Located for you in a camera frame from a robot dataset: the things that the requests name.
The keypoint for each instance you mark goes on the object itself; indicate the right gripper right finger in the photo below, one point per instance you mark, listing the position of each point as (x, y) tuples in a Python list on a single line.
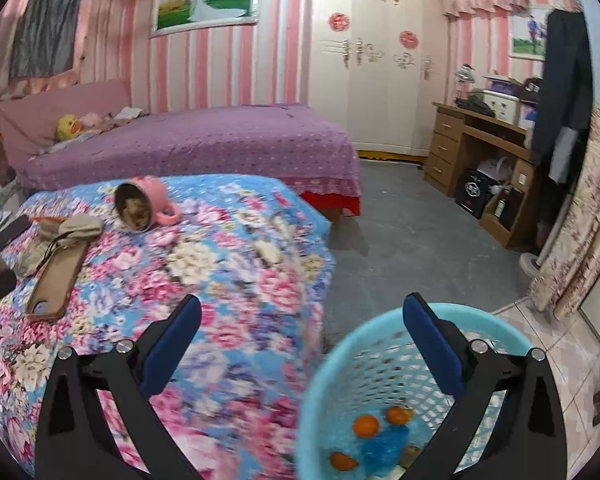
[(505, 422)]

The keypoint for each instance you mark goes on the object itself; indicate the blue mesh sponge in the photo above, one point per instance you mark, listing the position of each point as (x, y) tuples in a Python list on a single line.
[(380, 452)]

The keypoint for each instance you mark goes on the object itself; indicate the orange peel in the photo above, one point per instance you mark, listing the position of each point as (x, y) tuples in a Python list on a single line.
[(395, 415)]

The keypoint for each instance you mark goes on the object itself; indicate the light blue plastic trash basket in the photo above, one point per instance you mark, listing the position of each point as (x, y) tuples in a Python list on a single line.
[(377, 366)]

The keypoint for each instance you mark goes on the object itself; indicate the grey foil wrapper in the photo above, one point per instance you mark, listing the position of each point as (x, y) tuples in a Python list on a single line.
[(32, 259)]

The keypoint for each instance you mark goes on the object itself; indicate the black smartphone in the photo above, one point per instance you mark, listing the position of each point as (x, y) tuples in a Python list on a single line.
[(14, 230)]

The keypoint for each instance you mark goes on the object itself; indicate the brown phone case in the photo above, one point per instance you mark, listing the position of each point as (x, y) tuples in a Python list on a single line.
[(50, 297)]

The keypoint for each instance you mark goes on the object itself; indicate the beige folded cloth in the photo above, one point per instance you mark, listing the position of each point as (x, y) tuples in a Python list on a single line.
[(70, 230)]

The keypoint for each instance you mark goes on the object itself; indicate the pink headboard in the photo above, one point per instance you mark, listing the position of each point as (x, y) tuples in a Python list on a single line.
[(29, 124)]

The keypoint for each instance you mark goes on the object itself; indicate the pink mug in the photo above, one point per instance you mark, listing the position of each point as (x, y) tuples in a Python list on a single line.
[(144, 202)]

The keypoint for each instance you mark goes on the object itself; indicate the white standing fan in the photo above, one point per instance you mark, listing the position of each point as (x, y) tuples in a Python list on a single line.
[(529, 263)]

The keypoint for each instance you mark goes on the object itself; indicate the yellow duck plush toy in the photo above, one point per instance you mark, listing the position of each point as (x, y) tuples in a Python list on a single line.
[(68, 128)]

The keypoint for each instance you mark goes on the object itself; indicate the floral beige curtain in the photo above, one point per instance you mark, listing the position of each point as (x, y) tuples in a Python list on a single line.
[(573, 264)]

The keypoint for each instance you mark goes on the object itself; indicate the grey window curtain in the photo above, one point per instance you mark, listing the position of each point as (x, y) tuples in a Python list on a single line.
[(44, 39)]

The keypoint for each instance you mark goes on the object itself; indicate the black box under desk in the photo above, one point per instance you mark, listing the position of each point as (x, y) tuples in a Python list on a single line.
[(473, 191)]

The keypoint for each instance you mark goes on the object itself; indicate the floral blue pink bedspread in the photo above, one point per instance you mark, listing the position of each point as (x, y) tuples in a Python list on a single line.
[(255, 255)]

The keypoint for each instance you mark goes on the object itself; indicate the wooden desk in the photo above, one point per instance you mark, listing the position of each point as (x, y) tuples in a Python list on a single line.
[(462, 140)]

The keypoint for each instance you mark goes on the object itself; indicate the dark hanging jacket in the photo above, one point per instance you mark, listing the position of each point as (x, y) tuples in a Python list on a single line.
[(566, 92)]

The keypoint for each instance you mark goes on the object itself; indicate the white storage box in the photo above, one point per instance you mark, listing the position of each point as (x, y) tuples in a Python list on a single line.
[(506, 108)]

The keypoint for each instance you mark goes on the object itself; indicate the purple dotted bed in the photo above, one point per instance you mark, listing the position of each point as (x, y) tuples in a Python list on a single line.
[(288, 142)]

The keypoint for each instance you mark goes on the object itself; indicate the framed wedding picture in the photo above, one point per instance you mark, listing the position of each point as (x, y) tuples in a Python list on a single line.
[(173, 16)]

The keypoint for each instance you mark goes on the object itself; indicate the small framed photo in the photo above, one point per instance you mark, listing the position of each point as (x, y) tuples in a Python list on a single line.
[(527, 33)]

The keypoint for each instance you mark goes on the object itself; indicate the white wardrobe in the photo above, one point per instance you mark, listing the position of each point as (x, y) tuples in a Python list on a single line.
[(377, 69)]

